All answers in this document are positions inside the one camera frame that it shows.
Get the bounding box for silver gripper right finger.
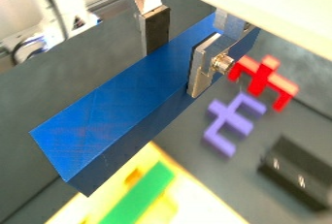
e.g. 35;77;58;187
186;9;253;98

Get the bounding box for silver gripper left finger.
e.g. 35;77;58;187
129;0;170;55

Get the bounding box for long blue block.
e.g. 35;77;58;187
28;12;263;198

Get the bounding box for yellow puzzle board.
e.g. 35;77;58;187
46;143;249;224

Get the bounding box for red puzzle block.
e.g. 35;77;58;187
228;55;300;112

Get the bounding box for purple puzzle block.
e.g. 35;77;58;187
204;92;268;158

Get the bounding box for black block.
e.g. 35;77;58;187
257;136;332;211

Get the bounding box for long green block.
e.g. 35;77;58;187
99;162;176;224

